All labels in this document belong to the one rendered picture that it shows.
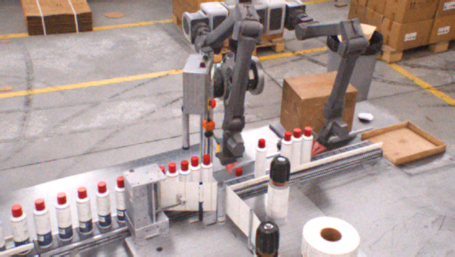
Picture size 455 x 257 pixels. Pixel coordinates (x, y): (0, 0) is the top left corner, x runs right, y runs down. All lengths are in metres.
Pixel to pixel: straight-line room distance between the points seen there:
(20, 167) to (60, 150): 0.30
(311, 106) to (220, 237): 0.89
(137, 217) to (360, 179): 1.11
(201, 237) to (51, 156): 2.38
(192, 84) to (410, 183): 1.17
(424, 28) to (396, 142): 3.11
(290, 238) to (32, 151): 2.70
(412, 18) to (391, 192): 3.41
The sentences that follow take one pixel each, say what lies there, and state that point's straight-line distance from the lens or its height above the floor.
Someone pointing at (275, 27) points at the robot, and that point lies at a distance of 2.95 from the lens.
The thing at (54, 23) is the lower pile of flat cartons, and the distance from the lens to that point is 6.67.
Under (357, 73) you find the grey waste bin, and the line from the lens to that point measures 5.02.
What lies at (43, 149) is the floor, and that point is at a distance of 4.71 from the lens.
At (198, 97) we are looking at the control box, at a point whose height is 1.37.
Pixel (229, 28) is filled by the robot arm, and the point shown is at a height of 1.59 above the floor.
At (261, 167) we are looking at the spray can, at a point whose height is 0.96.
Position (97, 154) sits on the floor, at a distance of 4.56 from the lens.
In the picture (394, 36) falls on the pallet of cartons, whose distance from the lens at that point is 6.11.
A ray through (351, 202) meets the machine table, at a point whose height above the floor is 0.83.
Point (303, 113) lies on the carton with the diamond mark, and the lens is 2.96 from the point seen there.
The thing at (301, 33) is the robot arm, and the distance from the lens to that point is 2.83.
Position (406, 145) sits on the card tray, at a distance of 3.22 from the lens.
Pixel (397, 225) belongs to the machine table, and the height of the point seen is 0.83.
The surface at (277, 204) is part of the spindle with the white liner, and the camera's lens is 2.42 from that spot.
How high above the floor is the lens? 2.47
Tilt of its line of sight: 31 degrees down
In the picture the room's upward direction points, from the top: 1 degrees clockwise
